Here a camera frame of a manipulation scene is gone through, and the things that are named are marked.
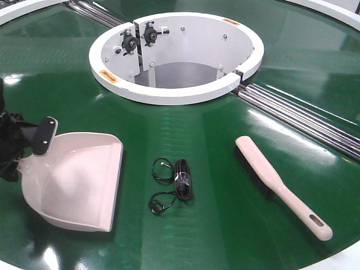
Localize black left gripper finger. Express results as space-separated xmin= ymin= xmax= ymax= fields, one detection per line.
xmin=33 ymin=116 xmax=58 ymax=155

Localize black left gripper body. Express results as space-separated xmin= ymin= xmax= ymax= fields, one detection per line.
xmin=1 ymin=79 xmax=38 ymax=182

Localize pink plastic dustpan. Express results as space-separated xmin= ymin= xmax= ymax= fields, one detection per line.
xmin=18 ymin=132 xmax=124 ymax=232

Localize black cable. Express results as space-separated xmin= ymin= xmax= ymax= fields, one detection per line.
xmin=148 ymin=158 xmax=194 ymax=215

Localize pink hand broom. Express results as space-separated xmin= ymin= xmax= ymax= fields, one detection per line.
xmin=235 ymin=136 xmax=333 ymax=241

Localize steel conveyor rollers left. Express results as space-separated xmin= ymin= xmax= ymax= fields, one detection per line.
xmin=65 ymin=1 xmax=125 ymax=28

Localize steel conveyor rollers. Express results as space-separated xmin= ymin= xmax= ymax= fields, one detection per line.
xmin=65 ymin=1 xmax=125 ymax=28
xmin=232 ymin=84 xmax=359 ymax=161

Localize steel conveyor rollers right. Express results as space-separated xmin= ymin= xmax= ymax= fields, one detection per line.
xmin=232 ymin=84 xmax=359 ymax=161

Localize white outer conveyor rim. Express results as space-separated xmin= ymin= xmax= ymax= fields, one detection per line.
xmin=289 ymin=0 xmax=359 ymax=31

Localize white outer rim left segment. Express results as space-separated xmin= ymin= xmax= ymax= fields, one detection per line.
xmin=1 ymin=0 xmax=66 ymax=25

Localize black bearing mount left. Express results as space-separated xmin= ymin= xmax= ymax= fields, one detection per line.
xmin=115 ymin=29 xmax=137 ymax=56

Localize black bearing mount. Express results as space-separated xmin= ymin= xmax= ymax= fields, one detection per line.
xmin=141 ymin=21 xmax=170 ymax=47
xmin=115 ymin=29 xmax=137 ymax=56

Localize black bearing mount right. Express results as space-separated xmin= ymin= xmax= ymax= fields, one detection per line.
xmin=141 ymin=21 xmax=170 ymax=47

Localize white inner conveyor ring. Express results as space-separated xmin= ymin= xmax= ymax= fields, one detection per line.
xmin=88 ymin=11 xmax=265 ymax=106

